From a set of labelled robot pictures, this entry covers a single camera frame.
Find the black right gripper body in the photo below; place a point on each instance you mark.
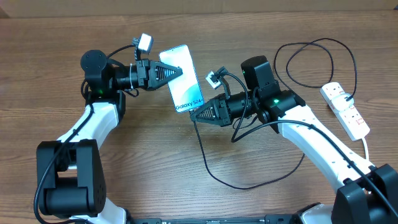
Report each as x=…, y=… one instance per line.
x=228, y=111

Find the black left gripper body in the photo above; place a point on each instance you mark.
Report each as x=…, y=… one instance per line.
x=143, y=75

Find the Samsung Galaxy smartphone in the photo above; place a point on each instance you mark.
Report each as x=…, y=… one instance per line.
x=185, y=89

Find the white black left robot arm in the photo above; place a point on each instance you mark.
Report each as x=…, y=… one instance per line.
x=70, y=178

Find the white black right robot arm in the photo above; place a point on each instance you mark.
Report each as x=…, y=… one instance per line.
x=364, y=193

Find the white charger plug adapter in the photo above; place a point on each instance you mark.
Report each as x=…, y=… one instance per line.
x=341, y=102

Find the white power extension strip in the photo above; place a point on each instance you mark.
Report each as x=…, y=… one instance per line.
x=350, y=119

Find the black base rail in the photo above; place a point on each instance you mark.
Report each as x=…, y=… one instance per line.
x=267, y=219

